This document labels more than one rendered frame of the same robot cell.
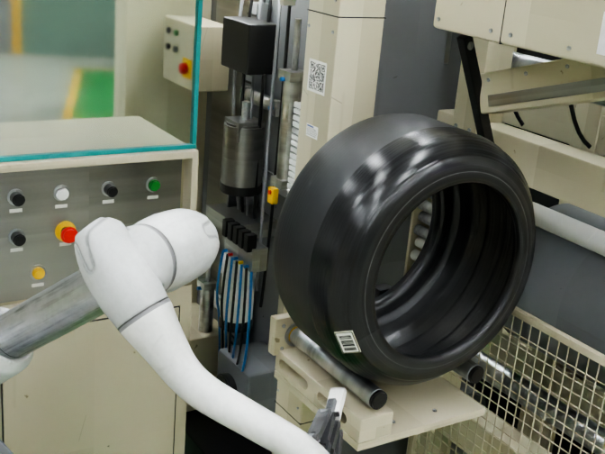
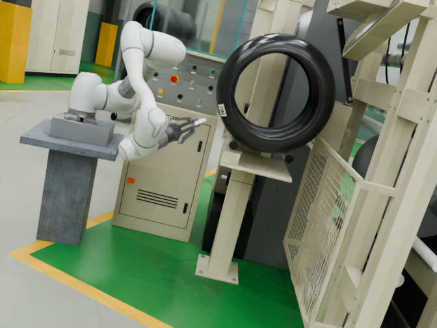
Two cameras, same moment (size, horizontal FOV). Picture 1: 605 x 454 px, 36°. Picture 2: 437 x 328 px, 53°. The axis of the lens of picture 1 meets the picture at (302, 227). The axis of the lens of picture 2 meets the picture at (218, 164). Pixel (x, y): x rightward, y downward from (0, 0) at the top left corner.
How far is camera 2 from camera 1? 1.37 m
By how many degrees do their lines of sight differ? 31
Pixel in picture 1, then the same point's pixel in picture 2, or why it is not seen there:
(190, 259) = (160, 46)
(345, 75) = (278, 23)
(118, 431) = (173, 169)
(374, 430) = (229, 159)
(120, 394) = (178, 153)
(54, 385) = not seen: hidden behind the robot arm
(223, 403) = (135, 80)
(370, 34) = (293, 8)
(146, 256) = (140, 34)
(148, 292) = (133, 43)
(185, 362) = (134, 68)
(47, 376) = not seen: hidden behind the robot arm
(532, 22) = not seen: outside the picture
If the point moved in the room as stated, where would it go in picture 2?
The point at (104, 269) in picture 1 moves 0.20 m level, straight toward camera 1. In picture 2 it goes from (124, 32) to (96, 27)
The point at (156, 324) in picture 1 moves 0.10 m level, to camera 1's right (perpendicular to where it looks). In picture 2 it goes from (130, 53) to (146, 58)
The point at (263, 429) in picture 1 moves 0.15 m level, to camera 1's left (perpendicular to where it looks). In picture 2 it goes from (139, 87) to (114, 79)
